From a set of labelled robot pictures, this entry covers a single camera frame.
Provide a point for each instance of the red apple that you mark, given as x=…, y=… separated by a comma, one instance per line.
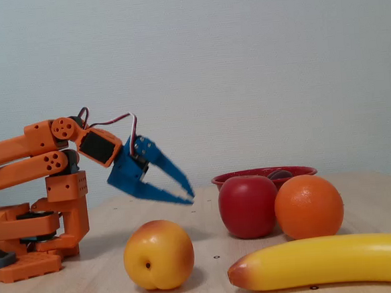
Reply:
x=248, y=206

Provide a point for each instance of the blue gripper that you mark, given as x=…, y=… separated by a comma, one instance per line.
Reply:
x=126, y=173

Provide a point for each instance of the dark purple plum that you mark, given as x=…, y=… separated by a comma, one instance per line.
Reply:
x=279, y=175

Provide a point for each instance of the yellow banana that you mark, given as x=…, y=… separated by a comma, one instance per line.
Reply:
x=324, y=261

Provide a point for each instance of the orange fruit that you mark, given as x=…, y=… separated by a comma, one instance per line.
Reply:
x=308, y=207

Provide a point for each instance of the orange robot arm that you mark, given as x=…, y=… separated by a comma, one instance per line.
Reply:
x=8, y=149

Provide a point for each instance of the orange robot base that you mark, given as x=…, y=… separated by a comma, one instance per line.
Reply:
x=23, y=269

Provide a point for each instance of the yellow orange peach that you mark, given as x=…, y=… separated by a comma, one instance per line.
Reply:
x=159, y=256

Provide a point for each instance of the dark grey table clamp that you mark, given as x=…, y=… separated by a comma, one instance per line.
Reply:
x=2, y=260

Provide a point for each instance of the red speckled bowl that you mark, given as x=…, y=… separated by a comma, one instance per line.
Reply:
x=304, y=171

